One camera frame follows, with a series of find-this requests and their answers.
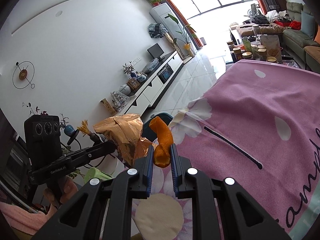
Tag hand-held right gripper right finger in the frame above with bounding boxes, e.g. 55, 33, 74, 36
169, 144, 292, 240

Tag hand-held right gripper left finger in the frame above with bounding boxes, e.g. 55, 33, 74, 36
31, 145, 154, 240

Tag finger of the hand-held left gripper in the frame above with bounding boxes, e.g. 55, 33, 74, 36
62, 141, 118, 161
71, 151, 116, 168

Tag copper foil snack bag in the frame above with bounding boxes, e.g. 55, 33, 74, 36
93, 113, 158, 167

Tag orange peel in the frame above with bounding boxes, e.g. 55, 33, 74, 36
149, 116, 174, 168

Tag dark teal waste bin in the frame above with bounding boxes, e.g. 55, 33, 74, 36
142, 112, 174, 140

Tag person's left forearm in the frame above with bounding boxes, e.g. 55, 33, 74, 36
0, 201, 51, 228

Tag person's left hand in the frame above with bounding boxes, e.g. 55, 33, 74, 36
44, 176, 79, 207

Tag light green container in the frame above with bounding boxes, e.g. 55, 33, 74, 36
84, 168, 113, 184

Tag white cylindrical stool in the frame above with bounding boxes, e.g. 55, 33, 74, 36
99, 155, 119, 178

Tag black metal plant stand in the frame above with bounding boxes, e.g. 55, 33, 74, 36
61, 132, 110, 170

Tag wheat stalks in dark vase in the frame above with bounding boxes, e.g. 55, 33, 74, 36
77, 120, 101, 142

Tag plant in round blue vase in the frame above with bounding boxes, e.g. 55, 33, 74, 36
60, 114, 76, 136

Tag red flowers in white vase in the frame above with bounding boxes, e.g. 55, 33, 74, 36
22, 102, 48, 117

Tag dark cabinet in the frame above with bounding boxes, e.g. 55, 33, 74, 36
0, 130, 33, 205

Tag patterned cardboard box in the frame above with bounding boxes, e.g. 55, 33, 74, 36
100, 98, 117, 115

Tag clear wrapped ship model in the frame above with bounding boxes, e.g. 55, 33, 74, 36
111, 91, 131, 112

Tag white and black cabinet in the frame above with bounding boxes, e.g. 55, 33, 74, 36
104, 50, 184, 117

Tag small plant in blue vase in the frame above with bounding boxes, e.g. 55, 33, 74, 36
122, 61, 137, 78

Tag bluish plastic bag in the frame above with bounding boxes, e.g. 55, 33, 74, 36
142, 58, 160, 74

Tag pink flowered blanket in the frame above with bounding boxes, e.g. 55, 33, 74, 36
130, 59, 320, 240

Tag black monitor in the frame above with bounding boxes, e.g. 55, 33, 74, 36
147, 43, 165, 61

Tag cloth covered standing fan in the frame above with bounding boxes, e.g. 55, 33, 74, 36
148, 22, 184, 61

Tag black glass coffee table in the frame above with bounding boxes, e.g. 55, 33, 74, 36
225, 37, 301, 68

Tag large leaf floor plant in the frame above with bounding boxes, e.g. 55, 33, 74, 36
166, 14, 198, 57

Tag white standing air conditioner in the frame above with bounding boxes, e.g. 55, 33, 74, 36
149, 2, 181, 38

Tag green box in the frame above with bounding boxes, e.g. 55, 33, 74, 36
242, 37, 252, 53

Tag brown paper bag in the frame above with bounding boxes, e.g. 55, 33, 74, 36
260, 34, 282, 59

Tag brown ottoman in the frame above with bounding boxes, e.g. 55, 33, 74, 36
236, 24, 286, 37

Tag dark clothes pile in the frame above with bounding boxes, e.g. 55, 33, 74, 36
251, 14, 269, 25

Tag grey green sectional sofa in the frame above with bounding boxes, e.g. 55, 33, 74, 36
282, 1, 320, 73

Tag office chair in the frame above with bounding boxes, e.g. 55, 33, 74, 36
249, 4, 263, 18

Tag white clothes pile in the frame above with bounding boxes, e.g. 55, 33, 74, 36
265, 10, 289, 22

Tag blue cushion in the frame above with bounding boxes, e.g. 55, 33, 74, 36
300, 10, 316, 39

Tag brown wooden cabinet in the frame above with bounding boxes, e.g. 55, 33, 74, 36
272, 0, 287, 12

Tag round wire wall clock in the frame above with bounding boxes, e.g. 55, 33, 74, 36
12, 61, 36, 89

